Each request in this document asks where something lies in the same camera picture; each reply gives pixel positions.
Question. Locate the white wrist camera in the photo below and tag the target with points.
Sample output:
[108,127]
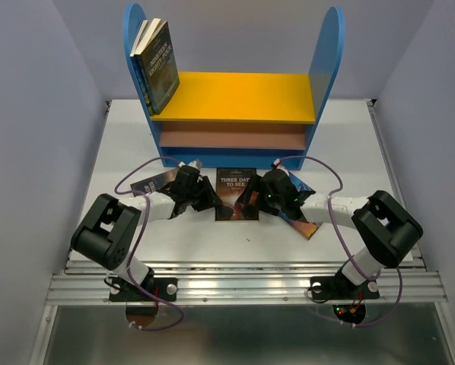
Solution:
[196,164]
[277,165]

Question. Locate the Jane Eyre blue book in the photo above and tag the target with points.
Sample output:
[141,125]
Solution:
[302,226]

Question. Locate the aluminium mounting rail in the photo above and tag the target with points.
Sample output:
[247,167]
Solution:
[241,283]

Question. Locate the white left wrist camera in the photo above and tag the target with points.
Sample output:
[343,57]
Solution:
[196,164]

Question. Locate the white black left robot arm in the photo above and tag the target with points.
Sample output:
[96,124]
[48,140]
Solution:
[106,232]

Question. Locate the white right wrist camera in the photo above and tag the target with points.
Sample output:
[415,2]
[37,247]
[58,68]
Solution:
[277,165]

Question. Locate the green cover book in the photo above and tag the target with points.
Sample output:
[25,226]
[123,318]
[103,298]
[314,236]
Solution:
[139,68]

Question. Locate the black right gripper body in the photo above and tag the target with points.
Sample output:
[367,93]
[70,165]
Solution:
[266,201]

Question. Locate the blue yellow wooden bookshelf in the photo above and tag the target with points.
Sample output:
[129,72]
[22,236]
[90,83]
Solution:
[238,119]

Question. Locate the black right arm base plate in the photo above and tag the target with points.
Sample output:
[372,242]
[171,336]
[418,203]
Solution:
[326,288]

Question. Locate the A Tale Of Two Cities book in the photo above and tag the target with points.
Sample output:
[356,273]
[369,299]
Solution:
[154,183]

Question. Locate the Nineteen Eighty-Four book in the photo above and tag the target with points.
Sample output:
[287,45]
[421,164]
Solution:
[156,50]

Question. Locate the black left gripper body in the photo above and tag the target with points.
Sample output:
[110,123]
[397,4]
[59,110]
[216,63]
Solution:
[189,197]

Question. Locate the Three Days To See book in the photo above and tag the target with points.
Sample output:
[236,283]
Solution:
[230,187]

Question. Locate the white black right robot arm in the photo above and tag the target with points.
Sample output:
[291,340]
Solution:
[387,229]

